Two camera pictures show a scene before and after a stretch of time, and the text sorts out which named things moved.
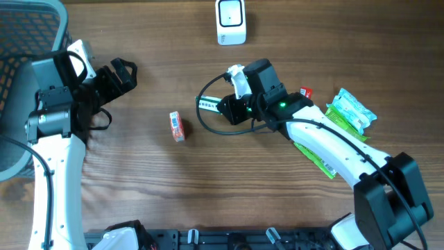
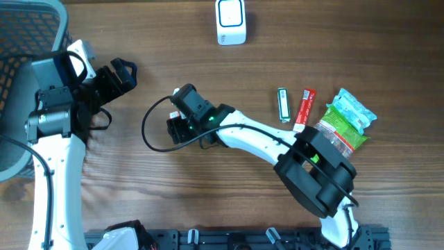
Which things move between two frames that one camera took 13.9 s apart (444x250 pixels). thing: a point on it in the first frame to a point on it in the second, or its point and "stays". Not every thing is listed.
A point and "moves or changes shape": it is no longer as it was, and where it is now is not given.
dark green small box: x=208 y=103 moves or changes shape
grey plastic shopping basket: x=28 y=29 stays
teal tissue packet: x=356 y=110 stays
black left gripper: x=116 y=89 stays
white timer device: x=231 y=22 stays
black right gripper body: x=241 y=109 to x=184 y=128
